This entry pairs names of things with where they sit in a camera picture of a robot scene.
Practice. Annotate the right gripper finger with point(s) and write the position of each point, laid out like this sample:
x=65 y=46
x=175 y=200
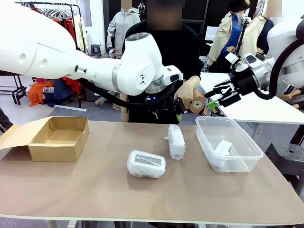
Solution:
x=230 y=98
x=222 y=88

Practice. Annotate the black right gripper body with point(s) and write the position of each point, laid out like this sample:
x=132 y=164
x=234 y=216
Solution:
x=244 y=82

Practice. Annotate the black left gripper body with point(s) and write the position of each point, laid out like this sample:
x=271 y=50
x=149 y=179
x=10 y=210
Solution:
x=161 y=107

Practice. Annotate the bubble-wrapped white clock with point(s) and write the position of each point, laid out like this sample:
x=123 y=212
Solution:
x=176 y=142
x=146 y=164

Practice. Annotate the small white box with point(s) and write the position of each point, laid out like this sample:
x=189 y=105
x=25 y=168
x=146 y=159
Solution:
x=223 y=146

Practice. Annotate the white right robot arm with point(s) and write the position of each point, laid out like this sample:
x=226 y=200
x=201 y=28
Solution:
x=285 y=35

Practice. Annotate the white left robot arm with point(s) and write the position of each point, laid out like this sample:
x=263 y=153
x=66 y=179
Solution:
x=35 y=47

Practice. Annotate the person's right forearm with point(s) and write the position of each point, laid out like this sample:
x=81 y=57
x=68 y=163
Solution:
x=124 y=107

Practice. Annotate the person's left hand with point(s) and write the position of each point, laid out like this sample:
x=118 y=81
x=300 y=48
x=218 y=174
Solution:
x=190 y=90

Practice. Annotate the brown paper roll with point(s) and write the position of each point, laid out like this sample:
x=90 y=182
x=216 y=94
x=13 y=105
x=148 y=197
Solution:
x=198 y=104

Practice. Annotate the white computer case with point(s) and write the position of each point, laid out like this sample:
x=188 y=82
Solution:
x=203 y=64

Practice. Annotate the clear plastic container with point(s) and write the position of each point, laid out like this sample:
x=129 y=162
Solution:
x=237 y=133

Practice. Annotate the mannequin with navy top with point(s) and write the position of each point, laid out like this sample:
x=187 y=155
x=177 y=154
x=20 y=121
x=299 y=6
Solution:
x=251 y=40

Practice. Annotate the black tripod pole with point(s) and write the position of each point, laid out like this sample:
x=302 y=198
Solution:
x=242 y=35

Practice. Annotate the lying mannequin leg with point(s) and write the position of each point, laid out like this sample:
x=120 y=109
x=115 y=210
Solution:
x=291 y=96

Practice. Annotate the mannequin with blue shirt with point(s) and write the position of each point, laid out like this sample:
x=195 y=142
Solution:
x=228 y=35

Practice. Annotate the white computer monitor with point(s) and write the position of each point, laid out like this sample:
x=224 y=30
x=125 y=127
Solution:
x=211 y=33

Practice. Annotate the person in black sweater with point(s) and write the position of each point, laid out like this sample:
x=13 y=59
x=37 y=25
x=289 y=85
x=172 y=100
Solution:
x=180 y=47

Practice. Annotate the black plastic stool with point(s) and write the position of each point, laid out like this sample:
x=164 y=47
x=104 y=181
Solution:
x=289 y=156

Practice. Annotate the grey plastic stool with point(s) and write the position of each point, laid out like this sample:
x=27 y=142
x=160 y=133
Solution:
x=96 y=50

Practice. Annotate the person in grey hoodie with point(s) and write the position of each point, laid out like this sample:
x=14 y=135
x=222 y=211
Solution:
x=121 y=26

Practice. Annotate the cream hanging garment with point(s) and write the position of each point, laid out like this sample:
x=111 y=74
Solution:
x=79 y=31

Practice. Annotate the open cardboard box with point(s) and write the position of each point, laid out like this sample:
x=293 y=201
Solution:
x=57 y=147

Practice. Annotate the orange cloth pile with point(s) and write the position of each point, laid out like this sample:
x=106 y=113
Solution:
x=38 y=92

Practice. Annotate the black clothes rack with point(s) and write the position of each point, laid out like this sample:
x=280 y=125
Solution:
x=47 y=2

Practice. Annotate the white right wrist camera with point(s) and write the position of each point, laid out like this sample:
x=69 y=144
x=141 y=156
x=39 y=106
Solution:
x=231 y=58

